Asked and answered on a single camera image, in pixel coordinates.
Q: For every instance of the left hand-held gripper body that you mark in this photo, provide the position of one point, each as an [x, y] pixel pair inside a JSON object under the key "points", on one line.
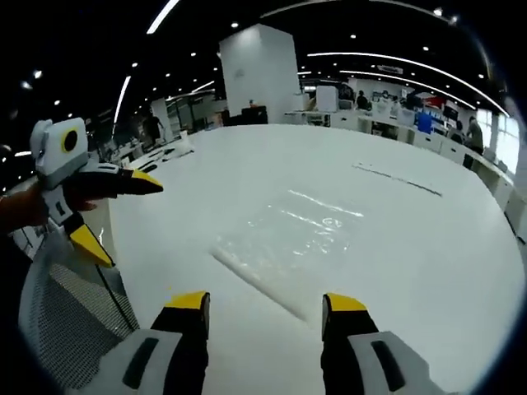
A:
{"points": [[62, 152]]}

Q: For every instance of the white square pillar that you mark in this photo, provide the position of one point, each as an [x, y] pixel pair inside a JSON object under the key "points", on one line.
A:
{"points": [[259, 74]]}

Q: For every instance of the black cabinet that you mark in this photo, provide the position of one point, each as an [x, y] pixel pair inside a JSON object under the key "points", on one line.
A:
{"points": [[254, 115]]}

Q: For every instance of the person's left hand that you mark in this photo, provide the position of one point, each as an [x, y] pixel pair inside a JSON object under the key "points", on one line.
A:
{"points": [[35, 207]]}

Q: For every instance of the white crumpled plastic item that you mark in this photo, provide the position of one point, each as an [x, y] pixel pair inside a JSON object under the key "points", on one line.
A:
{"points": [[185, 144]]}

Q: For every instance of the white box appliance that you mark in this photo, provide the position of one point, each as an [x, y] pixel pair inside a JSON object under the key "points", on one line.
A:
{"points": [[327, 98]]}

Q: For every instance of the grey mesh office chair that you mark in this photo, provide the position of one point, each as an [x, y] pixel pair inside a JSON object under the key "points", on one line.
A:
{"points": [[70, 321]]}

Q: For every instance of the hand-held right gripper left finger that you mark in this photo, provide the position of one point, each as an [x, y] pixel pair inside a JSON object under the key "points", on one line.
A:
{"points": [[177, 345]]}

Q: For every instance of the clear resealable plastic bag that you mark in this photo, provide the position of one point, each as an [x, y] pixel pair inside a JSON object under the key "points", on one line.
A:
{"points": [[288, 243]]}

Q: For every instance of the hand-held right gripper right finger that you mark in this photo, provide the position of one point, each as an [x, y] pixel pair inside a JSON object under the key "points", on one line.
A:
{"points": [[354, 345]]}

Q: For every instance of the blue plastic crate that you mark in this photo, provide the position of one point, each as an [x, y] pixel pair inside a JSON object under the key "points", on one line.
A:
{"points": [[424, 122]]}

